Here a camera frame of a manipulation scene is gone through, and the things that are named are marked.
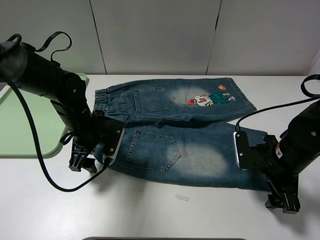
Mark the clear tape piece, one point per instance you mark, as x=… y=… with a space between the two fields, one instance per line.
x=182 y=197

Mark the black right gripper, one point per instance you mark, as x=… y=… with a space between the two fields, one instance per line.
x=281 y=177

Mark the dark monitor edge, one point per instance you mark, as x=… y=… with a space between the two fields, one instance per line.
x=159 y=238

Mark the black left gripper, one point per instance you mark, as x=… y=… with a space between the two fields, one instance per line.
x=89 y=135

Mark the children's blue denim shorts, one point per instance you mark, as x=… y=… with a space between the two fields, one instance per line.
x=180 y=131

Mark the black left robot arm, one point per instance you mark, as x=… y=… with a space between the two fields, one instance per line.
x=66 y=91

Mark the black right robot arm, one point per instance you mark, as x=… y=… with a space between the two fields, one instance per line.
x=300 y=143

